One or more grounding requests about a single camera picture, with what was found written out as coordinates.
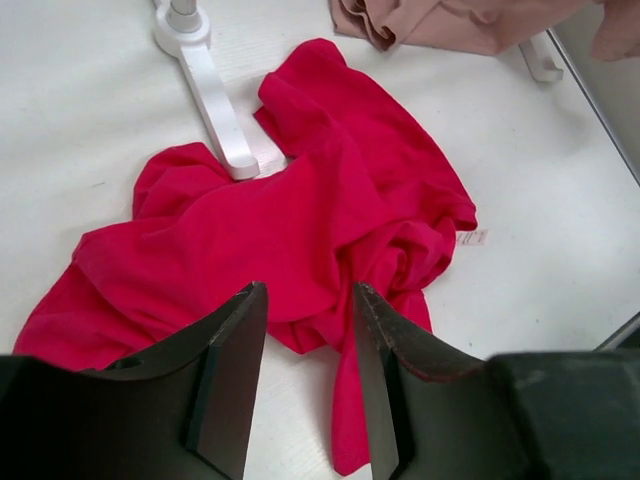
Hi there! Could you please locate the white clothes rack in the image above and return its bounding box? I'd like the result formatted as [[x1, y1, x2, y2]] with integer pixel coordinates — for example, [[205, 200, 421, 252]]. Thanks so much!
[[151, 0, 565, 182]]

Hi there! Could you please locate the pink printed t shirt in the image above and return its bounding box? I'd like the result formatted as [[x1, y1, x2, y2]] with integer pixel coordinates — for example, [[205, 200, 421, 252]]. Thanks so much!
[[327, 0, 640, 63]]

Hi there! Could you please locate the red t shirt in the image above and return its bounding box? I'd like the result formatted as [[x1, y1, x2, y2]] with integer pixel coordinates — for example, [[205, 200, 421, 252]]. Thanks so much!
[[14, 38, 478, 476]]

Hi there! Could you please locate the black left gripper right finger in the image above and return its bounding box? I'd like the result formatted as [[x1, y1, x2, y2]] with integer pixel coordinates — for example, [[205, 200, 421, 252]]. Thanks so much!
[[354, 283, 639, 479]]

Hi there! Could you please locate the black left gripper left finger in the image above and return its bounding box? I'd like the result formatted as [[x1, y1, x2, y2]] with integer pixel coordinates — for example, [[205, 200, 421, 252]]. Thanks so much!
[[1, 282, 268, 479]]

